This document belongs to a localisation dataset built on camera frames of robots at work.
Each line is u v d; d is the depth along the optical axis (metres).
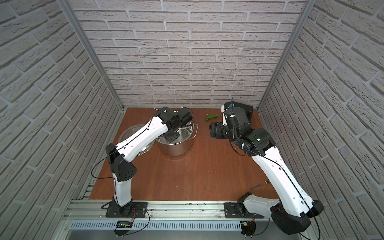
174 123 0.54
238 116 0.44
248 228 0.69
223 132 0.55
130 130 1.08
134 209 0.73
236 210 0.65
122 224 0.72
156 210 0.76
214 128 0.58
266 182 0.83
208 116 1.13
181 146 0.93
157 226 0.70
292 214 0.38
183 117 0.61
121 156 0.46
